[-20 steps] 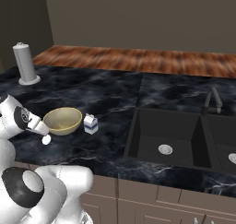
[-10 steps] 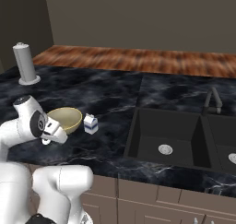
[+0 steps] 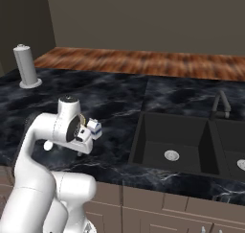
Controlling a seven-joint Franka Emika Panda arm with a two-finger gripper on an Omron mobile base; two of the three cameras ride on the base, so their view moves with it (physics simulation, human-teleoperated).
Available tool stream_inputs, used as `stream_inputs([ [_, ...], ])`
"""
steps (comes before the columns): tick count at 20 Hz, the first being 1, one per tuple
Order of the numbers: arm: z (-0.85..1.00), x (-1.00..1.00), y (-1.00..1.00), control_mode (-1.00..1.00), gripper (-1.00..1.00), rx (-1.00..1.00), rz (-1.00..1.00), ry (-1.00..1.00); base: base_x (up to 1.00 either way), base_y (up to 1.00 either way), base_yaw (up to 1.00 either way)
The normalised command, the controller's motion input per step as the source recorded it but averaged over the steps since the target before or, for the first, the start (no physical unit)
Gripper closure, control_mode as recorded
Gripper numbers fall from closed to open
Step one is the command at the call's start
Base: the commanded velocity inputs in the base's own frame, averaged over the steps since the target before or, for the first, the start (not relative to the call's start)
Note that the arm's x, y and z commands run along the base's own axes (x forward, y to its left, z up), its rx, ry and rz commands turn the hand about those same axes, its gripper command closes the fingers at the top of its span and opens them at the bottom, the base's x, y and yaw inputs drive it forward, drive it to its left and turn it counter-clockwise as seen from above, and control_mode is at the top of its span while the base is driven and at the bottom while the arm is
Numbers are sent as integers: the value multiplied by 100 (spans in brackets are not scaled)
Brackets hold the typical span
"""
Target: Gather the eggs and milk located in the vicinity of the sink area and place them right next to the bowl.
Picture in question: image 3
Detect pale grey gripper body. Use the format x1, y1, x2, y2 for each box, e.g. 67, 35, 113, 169
65, 135, 96, 155

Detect white and blue milk carton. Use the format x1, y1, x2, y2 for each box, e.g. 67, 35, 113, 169
86, 117, 103, 141

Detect black double sink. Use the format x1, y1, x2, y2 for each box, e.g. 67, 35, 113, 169
127, 110, 245, 182

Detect white egg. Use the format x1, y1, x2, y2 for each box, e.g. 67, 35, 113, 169
43, 140, 55, 151

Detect taupe drawer front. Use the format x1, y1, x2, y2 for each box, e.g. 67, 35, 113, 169
186, 197, 245, 225
122, 185, 166, 213
94, 180, 123, 208
163, 193, 189, 213

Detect taupe cupboard door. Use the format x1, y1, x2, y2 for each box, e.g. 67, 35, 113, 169
212, 222, 245, 233
122, 206, 214, 233
83, 200, 123, 233

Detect grey paper towel holder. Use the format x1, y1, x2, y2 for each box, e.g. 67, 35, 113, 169
12, 43, 43, 90

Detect black tap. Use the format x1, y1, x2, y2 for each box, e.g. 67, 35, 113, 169
209, 89, 233, 122

